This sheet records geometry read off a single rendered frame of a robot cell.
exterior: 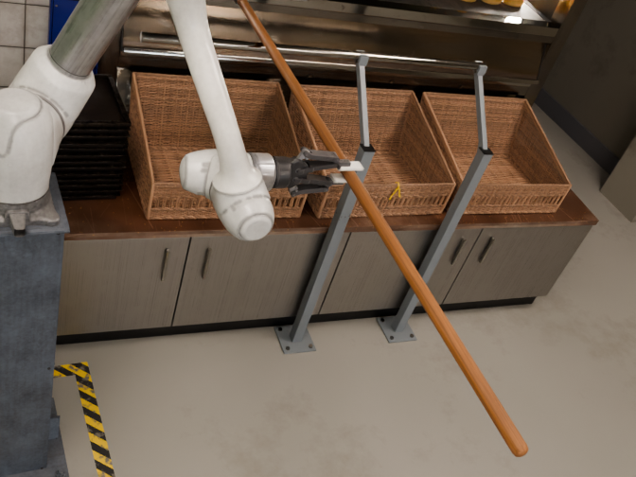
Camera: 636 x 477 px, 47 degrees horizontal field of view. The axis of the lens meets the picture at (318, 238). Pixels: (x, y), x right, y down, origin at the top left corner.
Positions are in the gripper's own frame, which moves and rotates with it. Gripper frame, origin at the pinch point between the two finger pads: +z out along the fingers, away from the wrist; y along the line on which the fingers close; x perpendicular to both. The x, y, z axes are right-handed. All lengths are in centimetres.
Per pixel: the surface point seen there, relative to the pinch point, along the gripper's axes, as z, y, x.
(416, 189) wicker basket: 69, 49, -53
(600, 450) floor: 144, 119, 30
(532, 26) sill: 132, 2, -101
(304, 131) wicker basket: 32, 43, -81
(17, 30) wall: -65, 24, -105
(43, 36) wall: -58, 25, -105
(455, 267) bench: 102, 86, -47
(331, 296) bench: 48, 99, -48
